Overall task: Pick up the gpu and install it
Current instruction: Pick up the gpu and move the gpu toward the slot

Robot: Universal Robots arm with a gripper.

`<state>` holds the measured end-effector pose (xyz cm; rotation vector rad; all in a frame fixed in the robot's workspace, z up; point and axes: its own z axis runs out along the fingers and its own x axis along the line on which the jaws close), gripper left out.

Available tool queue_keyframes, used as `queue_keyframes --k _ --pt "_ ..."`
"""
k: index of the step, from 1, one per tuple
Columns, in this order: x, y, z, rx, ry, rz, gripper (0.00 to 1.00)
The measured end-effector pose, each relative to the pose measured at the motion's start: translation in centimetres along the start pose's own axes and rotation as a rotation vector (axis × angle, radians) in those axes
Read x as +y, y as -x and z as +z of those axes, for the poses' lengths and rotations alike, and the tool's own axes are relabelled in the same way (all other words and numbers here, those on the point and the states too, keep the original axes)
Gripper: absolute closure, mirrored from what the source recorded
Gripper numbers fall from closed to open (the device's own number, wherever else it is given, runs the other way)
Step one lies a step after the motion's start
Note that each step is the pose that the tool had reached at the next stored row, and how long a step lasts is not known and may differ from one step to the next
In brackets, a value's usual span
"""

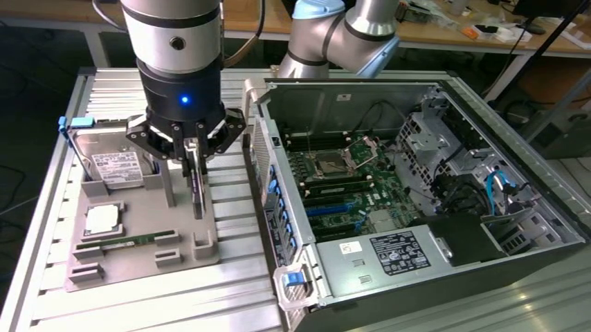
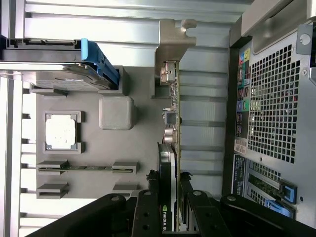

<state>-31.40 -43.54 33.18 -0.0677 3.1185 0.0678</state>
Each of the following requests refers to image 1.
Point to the green RAM stick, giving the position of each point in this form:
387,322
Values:
139,238

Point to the thin socket locking lever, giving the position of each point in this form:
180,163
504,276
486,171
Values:
308,141

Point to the small orange part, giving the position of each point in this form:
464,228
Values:
471,32

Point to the beige case corner clamp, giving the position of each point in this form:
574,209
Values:
254,90

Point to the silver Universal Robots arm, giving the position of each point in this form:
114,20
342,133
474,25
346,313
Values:
171,34

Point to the hard disk in blue caddy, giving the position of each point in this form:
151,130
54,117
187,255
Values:
106,166

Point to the green motherboard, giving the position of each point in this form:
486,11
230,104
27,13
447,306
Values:
360,204

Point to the blue expansion slot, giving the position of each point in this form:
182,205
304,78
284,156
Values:
327,209

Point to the white and black device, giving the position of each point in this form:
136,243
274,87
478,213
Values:
503,34

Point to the silver chipset heatsink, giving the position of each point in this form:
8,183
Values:
380,221

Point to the grey parts rack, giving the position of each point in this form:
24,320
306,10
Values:
139,207

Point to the large silver disk bay cage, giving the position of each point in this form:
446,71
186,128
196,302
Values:
430,162

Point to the grey power supply unit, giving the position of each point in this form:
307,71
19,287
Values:
351,273

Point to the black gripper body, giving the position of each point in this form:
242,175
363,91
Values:
180,93

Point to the blue case release latch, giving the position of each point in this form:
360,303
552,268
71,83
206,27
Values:
292,279

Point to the silver socket cover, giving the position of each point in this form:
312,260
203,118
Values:
371,160

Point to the low-profile graphics card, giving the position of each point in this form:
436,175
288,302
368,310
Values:
199,197

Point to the grey case corner clamp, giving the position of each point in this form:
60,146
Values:
288,297

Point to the blue slot retention latch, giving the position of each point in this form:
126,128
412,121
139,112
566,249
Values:
292,244
279,202
290,230
275,188
284,216

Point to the black plastic shroud box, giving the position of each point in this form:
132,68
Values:
462,238

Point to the black tripod pole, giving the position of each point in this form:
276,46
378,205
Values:
552,34

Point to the wooden desk white frame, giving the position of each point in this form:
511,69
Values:
46,10

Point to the silver CPU chip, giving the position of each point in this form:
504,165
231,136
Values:
103,219

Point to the small silver disk bay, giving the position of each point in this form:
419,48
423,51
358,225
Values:
512,238

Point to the CPU socket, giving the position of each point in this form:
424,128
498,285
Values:
330,166

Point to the open black PC case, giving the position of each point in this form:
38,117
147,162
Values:
438,297

